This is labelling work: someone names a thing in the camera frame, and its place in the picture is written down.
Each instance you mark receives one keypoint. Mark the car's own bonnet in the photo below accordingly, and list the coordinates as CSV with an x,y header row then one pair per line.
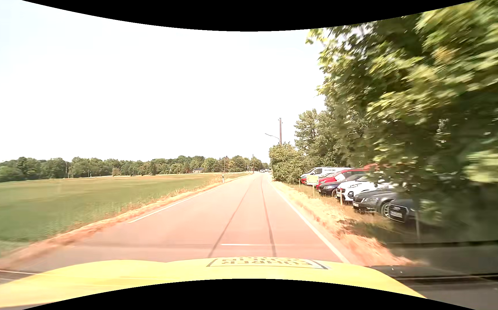
x,y
188,275

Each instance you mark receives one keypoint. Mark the distant wood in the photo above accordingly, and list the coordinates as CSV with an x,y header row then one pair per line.
x,y
102,167

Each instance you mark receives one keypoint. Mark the row of leafy trees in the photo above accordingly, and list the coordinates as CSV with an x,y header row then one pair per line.
x,y
425,107

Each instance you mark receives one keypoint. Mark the dry grass verge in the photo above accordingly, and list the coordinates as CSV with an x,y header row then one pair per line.
x,y
102,224
330,217

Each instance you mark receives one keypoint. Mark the wooden pole with lamp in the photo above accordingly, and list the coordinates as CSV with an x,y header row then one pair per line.
x,y
280,131

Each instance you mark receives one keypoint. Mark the green grass field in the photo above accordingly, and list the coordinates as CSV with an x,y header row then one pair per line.
x,y
59,202

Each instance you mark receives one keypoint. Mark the yellow sign on posts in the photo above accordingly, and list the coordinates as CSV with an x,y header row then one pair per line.
x,y
312,179

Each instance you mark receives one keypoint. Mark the grey asphalt road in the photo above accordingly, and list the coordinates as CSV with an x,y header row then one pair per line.
x,y
249,215

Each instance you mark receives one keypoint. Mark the row of parked cars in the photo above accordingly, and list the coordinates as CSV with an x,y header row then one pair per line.
x,y
361,187

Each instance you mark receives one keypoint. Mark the distant building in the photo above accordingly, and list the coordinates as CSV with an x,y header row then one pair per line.
x,y
198,170

